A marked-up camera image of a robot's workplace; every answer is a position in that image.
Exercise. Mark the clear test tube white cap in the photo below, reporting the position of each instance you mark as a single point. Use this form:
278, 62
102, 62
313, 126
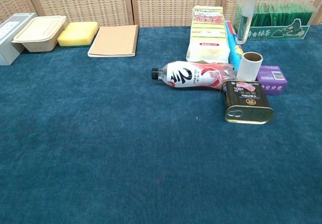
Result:
245, 20

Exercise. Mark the plastic bottle white red label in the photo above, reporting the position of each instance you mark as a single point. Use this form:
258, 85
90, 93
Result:
191, 75

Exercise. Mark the blue carpet table cover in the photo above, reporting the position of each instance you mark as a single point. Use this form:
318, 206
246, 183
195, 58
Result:
100, 133

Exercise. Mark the kraft spiral notebook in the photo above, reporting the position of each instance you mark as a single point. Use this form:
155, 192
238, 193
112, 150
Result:
113, 41

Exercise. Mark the yellow snack bag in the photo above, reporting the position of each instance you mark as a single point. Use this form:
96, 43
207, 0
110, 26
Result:
207, 32

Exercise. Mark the black gold luncheon meat can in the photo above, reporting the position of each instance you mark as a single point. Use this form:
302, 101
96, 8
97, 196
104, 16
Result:
246, 100

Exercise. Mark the blue cling film box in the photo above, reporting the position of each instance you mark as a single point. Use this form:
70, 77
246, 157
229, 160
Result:
232, 47

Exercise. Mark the white paper roll cardboard core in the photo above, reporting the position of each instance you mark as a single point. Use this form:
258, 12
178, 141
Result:
247, 69

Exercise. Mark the yellow sponge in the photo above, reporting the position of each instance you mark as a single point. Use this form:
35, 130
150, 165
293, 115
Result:
73, 39
83, 24

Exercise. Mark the purple cardboard box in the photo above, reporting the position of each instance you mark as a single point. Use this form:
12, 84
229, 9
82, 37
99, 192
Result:
274, 83

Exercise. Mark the woven wooden folding screen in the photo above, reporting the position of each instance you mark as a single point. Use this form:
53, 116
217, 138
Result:
83, 2

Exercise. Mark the clear box green tea bags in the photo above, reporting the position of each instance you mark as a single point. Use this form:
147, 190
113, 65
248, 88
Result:
276, 30

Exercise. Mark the beige lidded food container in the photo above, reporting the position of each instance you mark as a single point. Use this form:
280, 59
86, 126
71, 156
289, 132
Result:
37, 32

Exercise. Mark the grey power strip box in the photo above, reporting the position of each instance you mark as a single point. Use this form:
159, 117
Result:
10, 30

